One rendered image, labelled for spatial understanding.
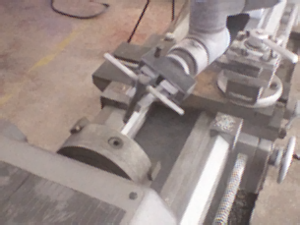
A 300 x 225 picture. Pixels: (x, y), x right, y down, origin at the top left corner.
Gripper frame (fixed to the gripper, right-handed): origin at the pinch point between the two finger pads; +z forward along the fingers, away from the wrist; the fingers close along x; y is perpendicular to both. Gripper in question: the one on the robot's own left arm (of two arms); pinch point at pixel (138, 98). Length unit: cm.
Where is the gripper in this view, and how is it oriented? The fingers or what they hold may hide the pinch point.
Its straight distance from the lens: 83.3
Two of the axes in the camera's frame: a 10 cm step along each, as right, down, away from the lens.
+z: -6.0, 5.2, -6.1
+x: 7.5, 6.2, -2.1
